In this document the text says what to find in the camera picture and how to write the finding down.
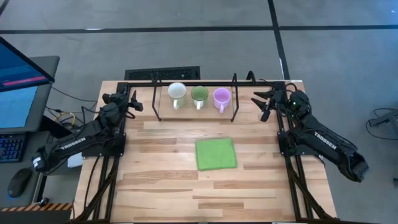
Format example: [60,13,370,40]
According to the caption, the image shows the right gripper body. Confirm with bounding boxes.
[267,90,292,111]

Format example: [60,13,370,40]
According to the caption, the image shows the pale green mug white interior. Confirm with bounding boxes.
[167,82,188,110]

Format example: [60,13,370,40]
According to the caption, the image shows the small white box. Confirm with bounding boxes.
[66,151,85,169]

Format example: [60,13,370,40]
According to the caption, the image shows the folded green microfibre cloth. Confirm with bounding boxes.
[195,137,238,172]

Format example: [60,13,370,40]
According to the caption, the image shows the black-framed wooden shelf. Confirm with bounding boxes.
[151,71,240,123]

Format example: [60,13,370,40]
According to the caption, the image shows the grey metal stand leg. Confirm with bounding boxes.
[369,109,398,135]

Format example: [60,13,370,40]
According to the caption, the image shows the hazard-striped black case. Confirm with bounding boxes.
[0,202,73,224]

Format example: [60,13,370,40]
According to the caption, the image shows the grey-framed computer monitor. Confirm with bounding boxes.
[0,84,43,130]

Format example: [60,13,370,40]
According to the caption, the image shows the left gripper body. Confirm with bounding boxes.
[102,92,134,110]

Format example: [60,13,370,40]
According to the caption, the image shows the black backlit keyboard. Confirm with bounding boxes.
[0,133,27,164]

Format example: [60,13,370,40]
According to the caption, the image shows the pink plastic mug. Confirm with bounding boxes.
[213,87,232,114]

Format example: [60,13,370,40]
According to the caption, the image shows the grey side desk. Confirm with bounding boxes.
[0,55,77,208]

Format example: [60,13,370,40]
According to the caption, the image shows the black floor vent grille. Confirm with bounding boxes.
[124,65,201,81]

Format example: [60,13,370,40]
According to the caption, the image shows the black computer mouse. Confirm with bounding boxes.
[7,167,33,199]

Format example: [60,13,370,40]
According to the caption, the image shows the black-framed computer monitor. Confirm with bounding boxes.
[0,36,56,93]

